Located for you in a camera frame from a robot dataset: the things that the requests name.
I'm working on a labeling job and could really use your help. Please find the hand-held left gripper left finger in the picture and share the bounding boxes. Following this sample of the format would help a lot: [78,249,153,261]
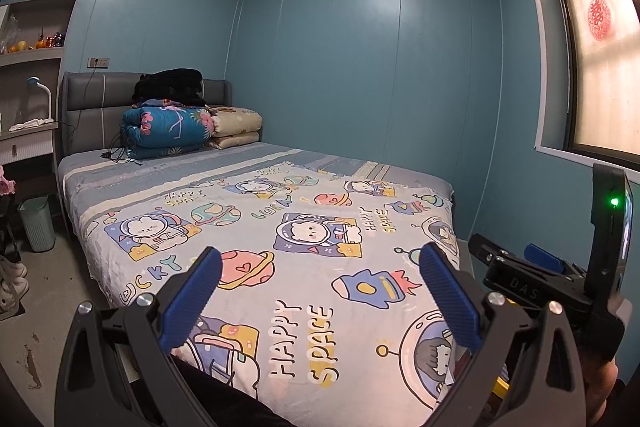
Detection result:
[55,247,224,427]

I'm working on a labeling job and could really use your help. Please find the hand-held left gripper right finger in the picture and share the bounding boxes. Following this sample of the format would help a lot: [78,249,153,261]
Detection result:
[419,243,589,427]

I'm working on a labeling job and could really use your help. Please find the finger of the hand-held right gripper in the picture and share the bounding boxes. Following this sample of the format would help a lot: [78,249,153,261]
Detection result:
[523,243,577,277]
[468,233,508,269]

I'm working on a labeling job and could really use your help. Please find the person's right hand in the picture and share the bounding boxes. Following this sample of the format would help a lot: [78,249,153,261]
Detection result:
[579,298,633,427]

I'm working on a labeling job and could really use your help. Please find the yellow plastic object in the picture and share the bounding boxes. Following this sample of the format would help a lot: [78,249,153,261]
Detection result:
[492,376,512,404]

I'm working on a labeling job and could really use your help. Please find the cartoon printed blanket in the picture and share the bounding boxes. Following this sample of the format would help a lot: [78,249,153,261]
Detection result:
[67,159,462,414]

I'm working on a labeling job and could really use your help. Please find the green plastic waste bin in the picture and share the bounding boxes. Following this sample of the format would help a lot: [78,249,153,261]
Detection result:
[17,194,56,253]

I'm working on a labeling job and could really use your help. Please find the blue floral folded quilt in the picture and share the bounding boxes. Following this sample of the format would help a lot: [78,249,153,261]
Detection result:
[120,103,214,160]

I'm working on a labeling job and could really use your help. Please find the window with frosted glass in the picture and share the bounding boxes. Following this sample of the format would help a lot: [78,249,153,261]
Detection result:
[511,0,640,174]

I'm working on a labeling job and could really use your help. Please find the white shoe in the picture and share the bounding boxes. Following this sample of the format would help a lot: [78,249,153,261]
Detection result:
[0,256,29,281]
[0,277,31,314]

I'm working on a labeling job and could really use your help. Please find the beige folded quilt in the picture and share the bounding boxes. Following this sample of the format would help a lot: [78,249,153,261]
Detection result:
[205,106,264,151]

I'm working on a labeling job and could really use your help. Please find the black clothing pile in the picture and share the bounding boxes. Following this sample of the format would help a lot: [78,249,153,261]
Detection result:
[132,67,209,107]

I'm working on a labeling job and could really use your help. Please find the grey padded bed headboard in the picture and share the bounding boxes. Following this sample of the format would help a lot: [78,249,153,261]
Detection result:
[58,71,234,158]

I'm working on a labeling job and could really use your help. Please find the white desk shelf unit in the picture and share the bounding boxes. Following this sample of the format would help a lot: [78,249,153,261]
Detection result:
[0,0,79,168]

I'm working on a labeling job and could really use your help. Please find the red paper window decoration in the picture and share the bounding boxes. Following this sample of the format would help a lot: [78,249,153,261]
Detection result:
[585,0,617,42]

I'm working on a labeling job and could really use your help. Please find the white cloth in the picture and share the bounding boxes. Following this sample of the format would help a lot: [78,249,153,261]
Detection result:
[8,119,54,133]

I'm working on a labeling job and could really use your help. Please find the white desk lamp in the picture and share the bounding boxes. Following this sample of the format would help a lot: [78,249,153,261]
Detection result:
[25,76,55,126]

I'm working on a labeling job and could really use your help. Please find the small dark figurines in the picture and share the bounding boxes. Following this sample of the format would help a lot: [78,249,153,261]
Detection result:
[33,31,67,49]

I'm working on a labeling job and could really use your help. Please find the clear plastic bag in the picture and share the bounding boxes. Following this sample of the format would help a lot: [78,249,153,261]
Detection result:
[0,14,22,54]

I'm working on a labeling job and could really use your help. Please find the black charger cable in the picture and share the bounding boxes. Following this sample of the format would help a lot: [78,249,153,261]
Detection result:
[99,146,145,166]

